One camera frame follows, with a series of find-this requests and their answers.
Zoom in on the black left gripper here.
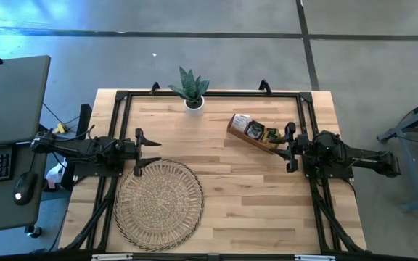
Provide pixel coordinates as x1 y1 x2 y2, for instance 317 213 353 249
120 127 163 178

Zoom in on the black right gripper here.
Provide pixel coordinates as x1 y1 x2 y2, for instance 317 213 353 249
271 121 310 174

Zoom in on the wooden tea organizer box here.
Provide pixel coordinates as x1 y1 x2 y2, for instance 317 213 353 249
226 112 285 156

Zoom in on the round woven straw placemat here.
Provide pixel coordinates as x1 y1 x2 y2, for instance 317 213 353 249
113 158 205 252

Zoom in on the white cylindrical plant pot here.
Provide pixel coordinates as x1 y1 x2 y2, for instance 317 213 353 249
184 95 206 118

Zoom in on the green snake plant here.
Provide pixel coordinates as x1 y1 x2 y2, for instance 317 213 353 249
167 65 211 103

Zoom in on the black computer mouse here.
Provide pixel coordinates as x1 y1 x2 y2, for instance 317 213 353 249
12 170 38 207

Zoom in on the blue-grey metal stand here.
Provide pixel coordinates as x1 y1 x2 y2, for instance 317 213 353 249
377 91 418 214

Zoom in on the black desk caster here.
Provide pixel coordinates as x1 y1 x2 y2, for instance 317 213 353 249
26 225 44 239

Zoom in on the grey office desk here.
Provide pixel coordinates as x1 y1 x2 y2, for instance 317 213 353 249
0 54 52 235

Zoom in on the black metal table frame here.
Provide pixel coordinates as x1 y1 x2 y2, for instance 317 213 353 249
62 79 369 261

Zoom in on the white table bracket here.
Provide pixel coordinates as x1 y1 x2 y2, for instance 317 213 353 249
294 254 337 261
91 253 134 261

